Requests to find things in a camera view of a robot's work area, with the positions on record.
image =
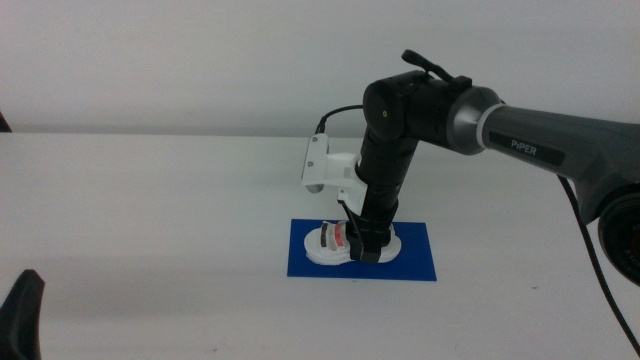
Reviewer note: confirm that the blue rectangular mat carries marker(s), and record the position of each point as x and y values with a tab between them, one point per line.
420	262

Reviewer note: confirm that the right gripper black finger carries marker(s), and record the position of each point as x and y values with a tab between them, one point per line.
367	252
387	240

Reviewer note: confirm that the black and grey right robot arm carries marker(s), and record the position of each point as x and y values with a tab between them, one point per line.
540	142

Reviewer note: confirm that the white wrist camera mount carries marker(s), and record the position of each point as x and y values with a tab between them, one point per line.
332	172

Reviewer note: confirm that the dark object at table edge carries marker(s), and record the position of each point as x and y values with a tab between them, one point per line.
3	126

